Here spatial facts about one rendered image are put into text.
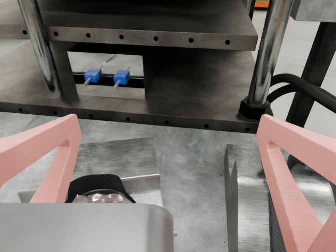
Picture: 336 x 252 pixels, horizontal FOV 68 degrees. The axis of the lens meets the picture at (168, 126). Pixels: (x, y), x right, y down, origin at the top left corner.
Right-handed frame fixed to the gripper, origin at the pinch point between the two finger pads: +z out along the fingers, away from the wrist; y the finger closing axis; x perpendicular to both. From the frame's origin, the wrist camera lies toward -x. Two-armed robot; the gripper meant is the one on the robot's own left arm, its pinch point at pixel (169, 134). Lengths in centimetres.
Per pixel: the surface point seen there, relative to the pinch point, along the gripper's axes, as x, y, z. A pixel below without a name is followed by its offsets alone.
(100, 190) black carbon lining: 32.4, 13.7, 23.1
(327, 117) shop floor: 116, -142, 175
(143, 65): 26, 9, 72
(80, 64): 27, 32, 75
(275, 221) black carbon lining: 29.1, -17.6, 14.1
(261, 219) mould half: 28.7, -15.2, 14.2
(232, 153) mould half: 33, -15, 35
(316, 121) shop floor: 117, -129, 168
